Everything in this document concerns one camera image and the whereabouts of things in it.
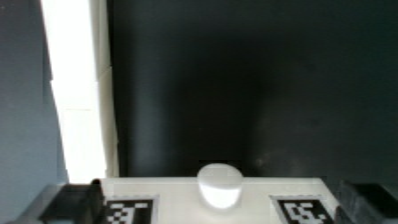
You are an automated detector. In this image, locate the white drawer tray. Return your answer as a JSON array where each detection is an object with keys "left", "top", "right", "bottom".
[{"left": 99, "top": 164, "right": 337, "bottom": 224}]

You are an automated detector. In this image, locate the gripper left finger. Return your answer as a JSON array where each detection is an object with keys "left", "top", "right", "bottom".
[{"left": 16, "top": 178, "right": 108, "bottom": 224}]

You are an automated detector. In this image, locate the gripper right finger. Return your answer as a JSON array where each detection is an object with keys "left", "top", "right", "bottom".
[{"left": 334, "top": 182, "right": 398, "bottom": 224}]

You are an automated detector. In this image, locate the white front fence bar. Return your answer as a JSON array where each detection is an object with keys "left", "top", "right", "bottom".
[{"left": 40, "top": 0, "right": 119, "bottom": 183}]

